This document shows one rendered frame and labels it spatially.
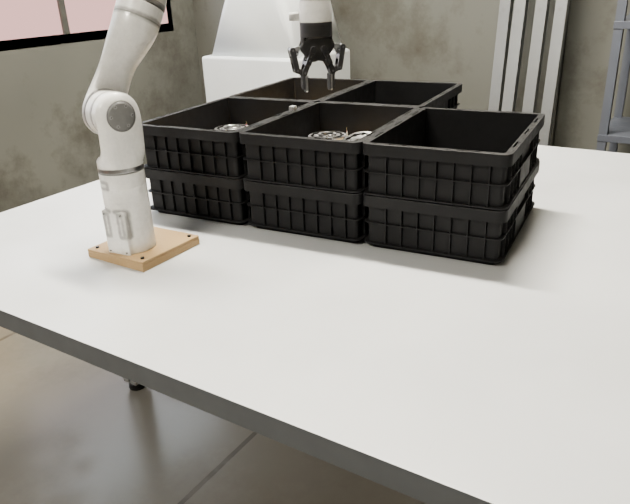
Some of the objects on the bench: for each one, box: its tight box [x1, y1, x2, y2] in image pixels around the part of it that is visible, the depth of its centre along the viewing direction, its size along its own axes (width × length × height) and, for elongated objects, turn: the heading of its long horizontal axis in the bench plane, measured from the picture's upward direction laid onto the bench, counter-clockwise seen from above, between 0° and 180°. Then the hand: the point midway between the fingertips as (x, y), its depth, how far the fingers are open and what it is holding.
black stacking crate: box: [363, 161, 540, 265], centre depth 142 cm, size 40×30×12 cm
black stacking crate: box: [144, 168, 251, 225], centre depth 168 cm, size 40×30×12 cm
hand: (318, 84), depth 149 cm, fingers open, 5 cm apart
